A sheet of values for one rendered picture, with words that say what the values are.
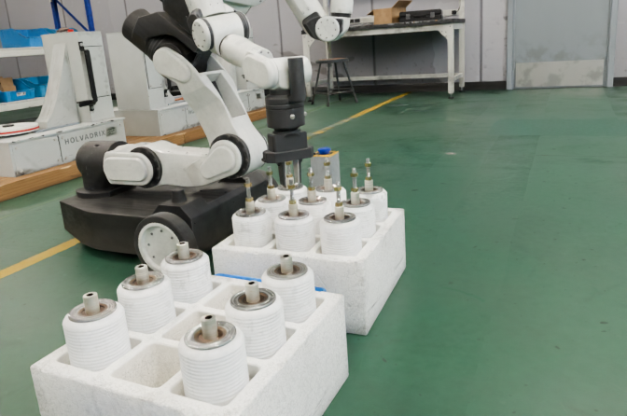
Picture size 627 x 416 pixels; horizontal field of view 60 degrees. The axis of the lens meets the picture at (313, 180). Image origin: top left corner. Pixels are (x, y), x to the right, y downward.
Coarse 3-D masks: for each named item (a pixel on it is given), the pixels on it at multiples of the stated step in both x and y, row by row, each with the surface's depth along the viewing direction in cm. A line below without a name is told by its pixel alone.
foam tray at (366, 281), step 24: (384, 240) 135; (216, 264) 134; (240, 264) 132; (264, 264) 129; (312, 264) 124; (336, 264) 121; (360, 264) 119; (384, 264) 136; (336, 288) 123; (360, 288) 121; (384, 288) 137; (360, 312) 122
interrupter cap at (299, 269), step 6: (276, 264) 102; (294, 264) 102; (300, 264) 102; (270, 270) 100; (276, 270) 100; (294, 270) 100; (300, 270) 99; (306, 270) 98; (270, 276) 97; (276, 276) 97; (282, 276) 97; (288, 276) 97; (294, 276) 96; (300, 276) 97
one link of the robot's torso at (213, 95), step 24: (168, 48) 166; (168, 72) 166; (192, 72) 164; (216, 72) 172; (192, 96) 167; (216, 96) 165; (216, 120) 168; (240, 120) 169; (240, 144) 165; (264, 144) 174; (240, 168) 166
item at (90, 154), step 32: (96, 160) 190; (96, 192) 192; (128, 192) 197; (160, 192) 194; (192, 192) 191; (224, 192) 180; (256, 192) 192; (64, 224) 194; (96, 224) 176; (128, 224) 170; (192, 224) 160; (224, 224) 175
